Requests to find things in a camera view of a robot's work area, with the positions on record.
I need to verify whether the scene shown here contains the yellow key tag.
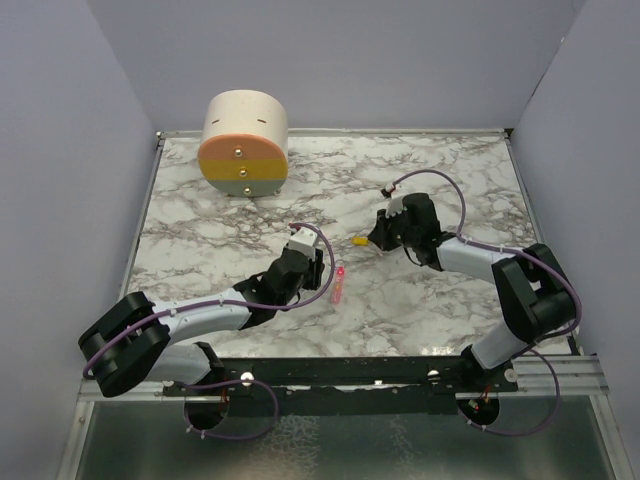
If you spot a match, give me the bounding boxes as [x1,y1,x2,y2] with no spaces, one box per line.
[351,236,369,246]

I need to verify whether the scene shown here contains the pink strap keyring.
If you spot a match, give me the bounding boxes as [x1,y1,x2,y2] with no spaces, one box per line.
[330,266,346,305]

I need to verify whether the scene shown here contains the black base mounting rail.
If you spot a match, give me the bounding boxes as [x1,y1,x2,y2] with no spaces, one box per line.
[163,356,518,417]

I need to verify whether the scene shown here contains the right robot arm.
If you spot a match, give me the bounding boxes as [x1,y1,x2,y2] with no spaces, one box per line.
[367,193,579,391]

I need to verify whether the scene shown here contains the round three-drawer storage box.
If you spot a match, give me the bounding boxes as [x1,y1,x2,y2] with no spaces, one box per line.
[197,90,288,198]

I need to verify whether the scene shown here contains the aluminium table frame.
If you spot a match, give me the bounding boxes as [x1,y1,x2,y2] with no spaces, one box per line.
[61,130,633,479]

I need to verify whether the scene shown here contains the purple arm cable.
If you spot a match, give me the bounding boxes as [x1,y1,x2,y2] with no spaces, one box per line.
[394,169,582,435]
[82,223,336,442]

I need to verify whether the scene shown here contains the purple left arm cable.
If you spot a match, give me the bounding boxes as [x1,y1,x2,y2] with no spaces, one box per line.
[82,223,336,442]

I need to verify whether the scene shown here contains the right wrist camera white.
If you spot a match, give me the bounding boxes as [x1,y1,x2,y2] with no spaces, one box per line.
[381,182,405,218]

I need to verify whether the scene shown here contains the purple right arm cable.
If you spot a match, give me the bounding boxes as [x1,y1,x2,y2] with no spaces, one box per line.
[394,169,582,435]

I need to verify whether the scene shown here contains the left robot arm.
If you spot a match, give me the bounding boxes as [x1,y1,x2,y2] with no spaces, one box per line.
[78,247,324,398]

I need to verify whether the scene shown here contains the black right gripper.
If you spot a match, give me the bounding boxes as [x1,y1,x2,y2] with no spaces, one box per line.
[367,205,419,252]

